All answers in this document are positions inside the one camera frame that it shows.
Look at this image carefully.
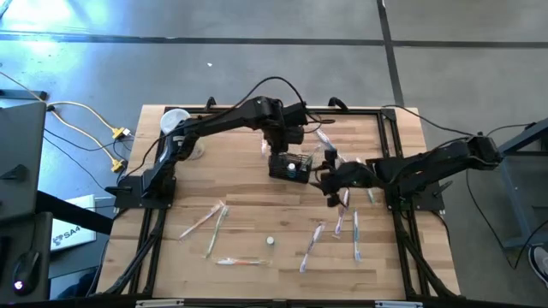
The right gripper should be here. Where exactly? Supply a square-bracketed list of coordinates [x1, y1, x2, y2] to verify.
[319, 149, 369, 209]

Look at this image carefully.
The blue toothbrush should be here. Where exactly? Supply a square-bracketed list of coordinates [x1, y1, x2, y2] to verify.
[315, 129, 339, 155]

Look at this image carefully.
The blue-green toothbrush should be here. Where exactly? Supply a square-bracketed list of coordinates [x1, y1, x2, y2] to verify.
[351, 208, 363, 263]

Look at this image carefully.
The purple toothbrush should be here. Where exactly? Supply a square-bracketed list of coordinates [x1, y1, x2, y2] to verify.
[298, 222, 326, 274]

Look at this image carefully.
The pale orange toothbrush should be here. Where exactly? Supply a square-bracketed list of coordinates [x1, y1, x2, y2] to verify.
[178, 200, 224, 240]

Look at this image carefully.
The white wipes canister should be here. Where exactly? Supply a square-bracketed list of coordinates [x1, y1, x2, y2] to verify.
[159, 108, 206, 162]

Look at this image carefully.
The blue-grey metal cart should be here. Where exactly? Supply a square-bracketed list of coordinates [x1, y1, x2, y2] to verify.
[491, 117, 548, 252]

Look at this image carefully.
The person's shoe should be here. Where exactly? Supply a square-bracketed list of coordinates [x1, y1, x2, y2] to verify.
[528, 246, 548, 288]

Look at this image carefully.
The black desk beam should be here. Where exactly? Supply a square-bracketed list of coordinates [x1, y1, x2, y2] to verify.
[36, 190, 115, 235]

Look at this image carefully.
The white printed box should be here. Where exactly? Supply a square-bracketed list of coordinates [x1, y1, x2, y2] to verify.
[50, 194, 98, 252]

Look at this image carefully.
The grey desk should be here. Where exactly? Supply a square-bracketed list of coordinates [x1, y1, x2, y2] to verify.
[0, 100, 48, 222]

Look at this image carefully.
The black computer mouse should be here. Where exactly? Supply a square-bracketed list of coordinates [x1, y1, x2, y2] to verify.
[11, 250, 42, 297]

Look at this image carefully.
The black desk mat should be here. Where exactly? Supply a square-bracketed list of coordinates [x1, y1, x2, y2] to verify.
[0, 211, 55, 303]

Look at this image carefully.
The black wire caddy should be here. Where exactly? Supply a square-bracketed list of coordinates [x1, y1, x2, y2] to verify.
[268, 151, 313, 185]

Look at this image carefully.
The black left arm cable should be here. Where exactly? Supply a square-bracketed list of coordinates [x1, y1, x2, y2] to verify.
[222, 75, 337, 129]

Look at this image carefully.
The black table corner cable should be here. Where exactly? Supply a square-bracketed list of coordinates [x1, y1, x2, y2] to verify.
[380, 104, 474, 137]

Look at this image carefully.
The white edge bracket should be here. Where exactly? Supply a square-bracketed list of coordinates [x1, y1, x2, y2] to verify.
[135, 299, 186, 308]
[374, 300, 425, 308]

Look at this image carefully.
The black floor cable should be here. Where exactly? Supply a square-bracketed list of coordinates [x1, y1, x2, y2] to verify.
[42, 127, 134, 153]
[464, 169, 548, 270]

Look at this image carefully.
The yellow floor cable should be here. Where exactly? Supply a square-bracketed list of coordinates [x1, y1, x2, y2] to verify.
[45, 100, 132, 140]
[0, 70, 126, 174]

